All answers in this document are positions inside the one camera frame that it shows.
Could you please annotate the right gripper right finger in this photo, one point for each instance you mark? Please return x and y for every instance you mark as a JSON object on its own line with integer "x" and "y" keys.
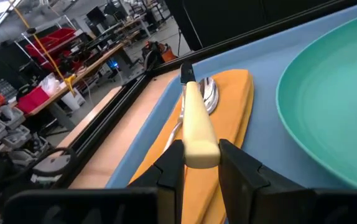
{"x": 275, "y": 205}

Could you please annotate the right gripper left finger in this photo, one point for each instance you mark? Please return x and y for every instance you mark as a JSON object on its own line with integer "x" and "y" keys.
{"x": 135, "y": 205}

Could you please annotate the yellow cloth napkin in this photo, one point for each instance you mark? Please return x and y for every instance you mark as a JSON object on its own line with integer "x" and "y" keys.
{"x": 234, "y": 109}

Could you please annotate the teal plastic plate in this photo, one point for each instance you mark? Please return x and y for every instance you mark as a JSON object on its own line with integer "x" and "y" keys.
{"x": 337, "y": 93}

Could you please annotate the blue plastic serving tray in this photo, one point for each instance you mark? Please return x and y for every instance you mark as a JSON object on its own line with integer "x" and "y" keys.
{"x": 265, "y": 62}

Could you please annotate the grey parts tray stack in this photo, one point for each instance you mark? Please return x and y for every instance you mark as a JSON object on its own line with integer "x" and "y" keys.
{"x": 7, "y": 124}

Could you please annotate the white plastic bucket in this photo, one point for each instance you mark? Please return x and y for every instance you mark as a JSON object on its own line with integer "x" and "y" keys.
{"x": 71, "y": 99}

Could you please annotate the long wooden workbench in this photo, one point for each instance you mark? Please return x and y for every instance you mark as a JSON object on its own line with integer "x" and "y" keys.
{"x": 88, "y": 70}

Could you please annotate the small red plastic bin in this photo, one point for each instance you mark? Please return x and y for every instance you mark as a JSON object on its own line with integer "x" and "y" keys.
{"x": 34, "y": 98}

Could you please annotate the orange and black object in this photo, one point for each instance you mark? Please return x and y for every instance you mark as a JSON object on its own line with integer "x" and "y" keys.
{"x": 166, "y": 54}

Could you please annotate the large red storage bin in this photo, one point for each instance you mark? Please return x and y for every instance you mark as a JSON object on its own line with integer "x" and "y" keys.
{"x": 54, "y": 40}

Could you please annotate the black folding partition screen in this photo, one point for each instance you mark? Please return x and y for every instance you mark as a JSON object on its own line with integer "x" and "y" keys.
{"x": 222, "y": 18}

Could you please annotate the black computer monitor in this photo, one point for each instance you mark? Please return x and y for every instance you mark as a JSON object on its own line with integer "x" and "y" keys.
{"x": 96, "y": 15}

